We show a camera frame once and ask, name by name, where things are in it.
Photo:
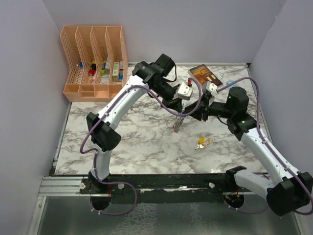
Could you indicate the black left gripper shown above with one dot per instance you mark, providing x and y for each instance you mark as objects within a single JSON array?
[{"x": 175, "y": 104}]

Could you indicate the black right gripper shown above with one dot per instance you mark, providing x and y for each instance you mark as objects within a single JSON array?
[{"x": 204, "y": 108}]

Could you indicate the blue handled key ring organiser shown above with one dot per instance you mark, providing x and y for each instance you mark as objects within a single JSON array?
[{"x": 178, "y": 122}]

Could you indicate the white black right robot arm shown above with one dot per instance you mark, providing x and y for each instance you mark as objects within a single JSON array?
[{"x": 287, "y": 189}]

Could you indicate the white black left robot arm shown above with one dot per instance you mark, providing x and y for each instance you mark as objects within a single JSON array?
[{"x": 103, "y": 124}]

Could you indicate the yellow tagged key bunch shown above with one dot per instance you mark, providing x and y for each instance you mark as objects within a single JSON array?
[{"x": 203, "y": 143}]

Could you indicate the orange paperback book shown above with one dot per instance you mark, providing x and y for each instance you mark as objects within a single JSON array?
[{"x": 203, "y": 74}]

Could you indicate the blue packaged toothbrush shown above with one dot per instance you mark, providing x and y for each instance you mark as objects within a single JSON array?
[{"x": 230, "y": 84}]

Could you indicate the green white box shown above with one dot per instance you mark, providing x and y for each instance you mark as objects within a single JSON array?
[{"x": 115, "y": 71}]

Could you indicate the red black small bottle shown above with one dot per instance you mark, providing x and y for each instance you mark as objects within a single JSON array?
[{"x": 92, "y": 70}]

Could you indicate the peach plastic file organiser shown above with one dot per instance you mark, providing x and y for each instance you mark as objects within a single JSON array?
[{"x": 97, "y": 60}]

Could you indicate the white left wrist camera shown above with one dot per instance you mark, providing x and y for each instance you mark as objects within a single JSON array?
[{"x": 184, "y": 92}]

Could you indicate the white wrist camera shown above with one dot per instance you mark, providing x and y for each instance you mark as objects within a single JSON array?
[
  {"x": 209, "y": 88},
  {"x": 184, "y": 92}
]

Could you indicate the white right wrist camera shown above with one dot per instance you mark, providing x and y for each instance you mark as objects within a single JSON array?
[{"x": 209, "y": 88}]

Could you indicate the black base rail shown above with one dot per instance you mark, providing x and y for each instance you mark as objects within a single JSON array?
[{"x": 160, "y": 196}]

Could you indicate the aluminium frame rail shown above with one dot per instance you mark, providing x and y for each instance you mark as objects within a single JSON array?
[{"x": 61, "y": 186}]

